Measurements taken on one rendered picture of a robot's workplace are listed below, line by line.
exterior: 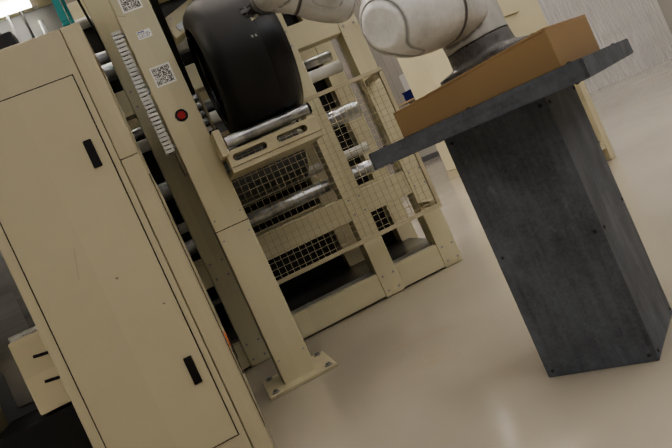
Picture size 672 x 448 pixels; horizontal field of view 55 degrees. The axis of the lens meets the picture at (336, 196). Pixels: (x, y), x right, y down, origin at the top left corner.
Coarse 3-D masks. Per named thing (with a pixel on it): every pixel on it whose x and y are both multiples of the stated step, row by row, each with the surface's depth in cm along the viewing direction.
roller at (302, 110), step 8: (304, 104) 238; (288, 112) 236; (296, 112) 236; (304, 112) 237; (264, 120) 234; (272, 120) 234; (280, 120) 235; (288, 120) 236; (248, 128) 232; (256, 128) 232; (264, 128) 233; (272, 128) 235; (232, 136) 231; (240, 136) 231; (248, 136) 232; (256, 136) 234; (232, 144) 231
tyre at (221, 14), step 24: (216, 0) 229; (240, 0) 227; (192, 24) 227; (216, 24) 222; (240, 24) 223; (264, 24) 224; (192, 48) 257; (216, 48) 221; (240, 48) 221; (264, 48) 223; (288, 48) 228; (216, 72) 223; (240, 72) 222; (264, 72) 225; (288, 72) 228; (216, 96) 270; (240, 96) 225; (264, 96) 228; (288, 96) 233; (240, 120) 233
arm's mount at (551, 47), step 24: (576, 24) 146; (528, 48) 128; (552, 48) 126; (576, 48) 139; (480, 72) 135; (504, 72) 132; (528, 72) 129; (432, 96) 142; (456, 96) 139; (480, 96) 136; (408, 120) 146; (432, 120) 143
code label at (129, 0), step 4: (120, 0) 232; (124, 0) 233; (128, 0) 233; (132, 0) 233; (136, 0) 233; (140, 0) 234; (120, 4) 232; (124, 4) 232; (128, 4) 233; (132, 4) 233; (136, 4) 233; (140, 4) 234; (124, 8) 232; (128, 8) 233; (132, 8) 233; (136, 8) 233; (124, 12) 232
